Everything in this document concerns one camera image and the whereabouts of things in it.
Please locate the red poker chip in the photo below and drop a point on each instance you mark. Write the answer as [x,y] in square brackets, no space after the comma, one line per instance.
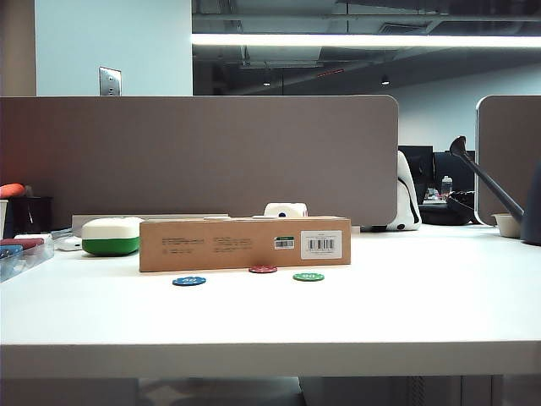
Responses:
[263,269]

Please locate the brown cardboard box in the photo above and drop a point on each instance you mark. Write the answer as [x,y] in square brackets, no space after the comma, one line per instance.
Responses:
[236,249]

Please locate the green poker chip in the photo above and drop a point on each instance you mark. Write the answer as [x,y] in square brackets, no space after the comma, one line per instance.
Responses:
[308,277]

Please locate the blue poker chip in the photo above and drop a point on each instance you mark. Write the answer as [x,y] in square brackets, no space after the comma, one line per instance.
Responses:
[187,281]

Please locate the clear plastic chip tray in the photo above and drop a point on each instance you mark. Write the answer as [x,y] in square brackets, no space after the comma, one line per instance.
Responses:
[36,260]

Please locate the red chip stack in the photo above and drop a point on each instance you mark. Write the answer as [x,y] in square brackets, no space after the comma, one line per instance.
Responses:
[25,243]

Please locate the blue chip stack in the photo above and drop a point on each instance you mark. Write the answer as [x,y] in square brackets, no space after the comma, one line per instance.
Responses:
[9,252]

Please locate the wide grey desk divider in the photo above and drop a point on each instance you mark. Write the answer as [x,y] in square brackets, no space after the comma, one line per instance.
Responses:
[190,156]

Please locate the white and black figure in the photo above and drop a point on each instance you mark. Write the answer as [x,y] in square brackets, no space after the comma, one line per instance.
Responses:
[407,199]

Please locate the black monitor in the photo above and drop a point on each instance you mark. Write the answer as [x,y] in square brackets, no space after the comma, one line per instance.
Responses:
[419,169]
[457,169]

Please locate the white and green case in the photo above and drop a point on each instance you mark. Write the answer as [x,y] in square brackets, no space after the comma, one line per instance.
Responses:
[110,237]

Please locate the clear water bottle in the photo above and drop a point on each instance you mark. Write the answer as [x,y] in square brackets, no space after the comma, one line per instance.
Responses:
[446,185]

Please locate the black bag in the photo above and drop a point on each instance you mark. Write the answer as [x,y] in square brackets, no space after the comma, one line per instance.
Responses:
[447,213]

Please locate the ceiling light strip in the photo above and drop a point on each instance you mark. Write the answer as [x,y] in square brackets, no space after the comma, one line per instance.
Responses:
[359,40]

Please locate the small white device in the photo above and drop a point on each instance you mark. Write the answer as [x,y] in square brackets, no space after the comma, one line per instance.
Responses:
[69,243]

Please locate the dark grey watering can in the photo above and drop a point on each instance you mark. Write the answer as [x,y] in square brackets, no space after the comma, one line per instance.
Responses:
[486,175]

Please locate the small white paper bowl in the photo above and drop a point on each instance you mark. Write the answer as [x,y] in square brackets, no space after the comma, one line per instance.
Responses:
[507,226]

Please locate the black cup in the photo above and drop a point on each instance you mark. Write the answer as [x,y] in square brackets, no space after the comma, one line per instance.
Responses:
[31,213]

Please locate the grey divider with white edge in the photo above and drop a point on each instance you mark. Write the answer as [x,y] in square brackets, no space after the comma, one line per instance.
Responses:
[511,160]

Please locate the orange object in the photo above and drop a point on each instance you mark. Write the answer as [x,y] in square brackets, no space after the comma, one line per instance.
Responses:
[12,190]

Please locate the white cup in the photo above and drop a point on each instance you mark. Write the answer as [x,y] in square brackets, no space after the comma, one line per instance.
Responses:
[3,217]

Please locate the metal wall plate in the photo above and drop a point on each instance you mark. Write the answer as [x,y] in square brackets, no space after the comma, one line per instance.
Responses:
[110,80]

